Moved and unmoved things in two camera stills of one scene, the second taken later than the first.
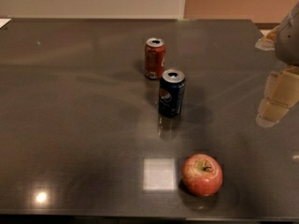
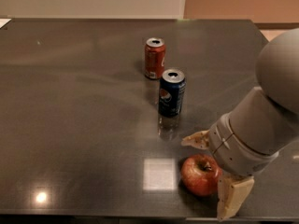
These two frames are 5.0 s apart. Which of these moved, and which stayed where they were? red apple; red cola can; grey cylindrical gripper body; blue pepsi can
Moved: grey cylindrical gripper body
Stayed: blue pepsi can; red cola can; red apple
